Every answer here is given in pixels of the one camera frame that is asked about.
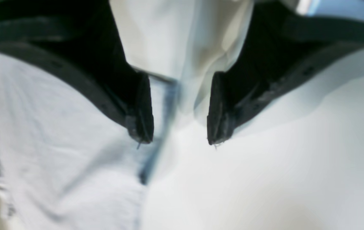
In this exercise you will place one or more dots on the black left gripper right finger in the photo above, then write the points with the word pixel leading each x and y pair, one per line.
pixel 288 43

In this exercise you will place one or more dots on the grey T-shirt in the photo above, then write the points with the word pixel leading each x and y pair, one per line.
pixel 297 165

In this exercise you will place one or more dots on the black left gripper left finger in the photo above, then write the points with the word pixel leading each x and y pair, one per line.
pixel 78 42

